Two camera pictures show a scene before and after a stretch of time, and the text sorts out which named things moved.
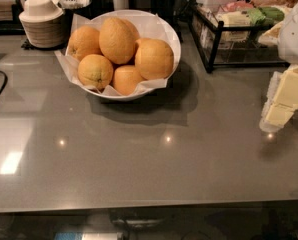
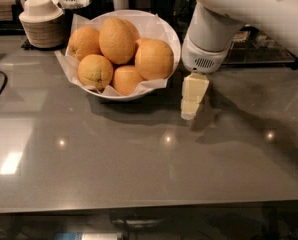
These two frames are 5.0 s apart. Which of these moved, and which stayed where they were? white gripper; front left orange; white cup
Moved: white gripper
Stayed: white cup; front left orange
